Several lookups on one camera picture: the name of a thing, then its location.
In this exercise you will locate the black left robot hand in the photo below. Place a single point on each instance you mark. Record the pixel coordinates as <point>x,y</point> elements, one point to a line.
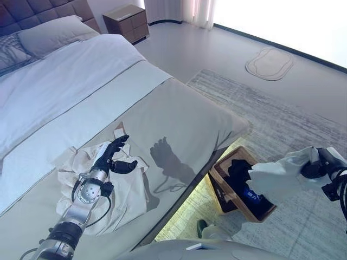
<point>107,158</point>

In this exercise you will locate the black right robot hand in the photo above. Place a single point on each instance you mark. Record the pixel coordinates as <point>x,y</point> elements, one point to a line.
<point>314,169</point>

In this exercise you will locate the white garment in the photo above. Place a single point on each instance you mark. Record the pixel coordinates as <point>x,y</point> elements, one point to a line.
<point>279,173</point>

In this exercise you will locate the beige garment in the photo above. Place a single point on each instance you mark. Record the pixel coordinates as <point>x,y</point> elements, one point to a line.
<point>127,189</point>

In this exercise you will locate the black garment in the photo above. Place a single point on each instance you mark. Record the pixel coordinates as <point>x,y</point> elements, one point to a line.
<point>238,170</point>

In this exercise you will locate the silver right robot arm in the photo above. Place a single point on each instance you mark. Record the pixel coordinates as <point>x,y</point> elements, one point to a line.
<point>341,176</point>

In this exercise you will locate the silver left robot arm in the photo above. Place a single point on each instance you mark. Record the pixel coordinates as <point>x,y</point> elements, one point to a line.
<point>86,193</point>

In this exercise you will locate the beige upholstered bed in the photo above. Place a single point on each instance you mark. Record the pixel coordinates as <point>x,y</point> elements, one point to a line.
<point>184,116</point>

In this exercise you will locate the brown woven laundry basket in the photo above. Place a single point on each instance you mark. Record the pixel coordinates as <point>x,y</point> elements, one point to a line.
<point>217,173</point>

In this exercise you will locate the grey area rug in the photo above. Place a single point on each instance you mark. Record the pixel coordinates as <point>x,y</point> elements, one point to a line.
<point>284,113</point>

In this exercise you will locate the white duvet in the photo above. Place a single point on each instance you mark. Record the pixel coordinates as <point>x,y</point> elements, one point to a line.
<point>67,75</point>

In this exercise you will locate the small oval floor mat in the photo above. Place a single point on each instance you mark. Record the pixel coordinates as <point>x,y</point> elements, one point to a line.
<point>269,63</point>

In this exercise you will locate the plain beige pillow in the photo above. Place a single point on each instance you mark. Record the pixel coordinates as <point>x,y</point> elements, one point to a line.
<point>54,35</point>

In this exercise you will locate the brown wooden nightstand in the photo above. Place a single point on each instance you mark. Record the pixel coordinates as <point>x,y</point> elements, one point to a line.
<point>127,24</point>

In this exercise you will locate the grey patterned pillow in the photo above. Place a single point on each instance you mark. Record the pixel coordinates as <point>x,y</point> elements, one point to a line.
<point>12,54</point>

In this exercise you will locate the brown tufted headboard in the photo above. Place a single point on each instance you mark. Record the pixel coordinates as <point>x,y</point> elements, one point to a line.
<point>40,9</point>

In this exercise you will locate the white sheer curtain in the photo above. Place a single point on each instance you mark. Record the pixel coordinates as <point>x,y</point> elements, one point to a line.
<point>198,10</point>

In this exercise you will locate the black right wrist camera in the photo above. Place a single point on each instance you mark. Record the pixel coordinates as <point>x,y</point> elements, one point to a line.
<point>329,192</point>

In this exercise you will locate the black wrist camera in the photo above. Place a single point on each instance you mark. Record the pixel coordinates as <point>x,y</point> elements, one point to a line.
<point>329,192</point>
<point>108,189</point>

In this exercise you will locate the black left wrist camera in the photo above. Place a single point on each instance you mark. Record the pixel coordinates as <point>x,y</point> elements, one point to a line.
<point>108,189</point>

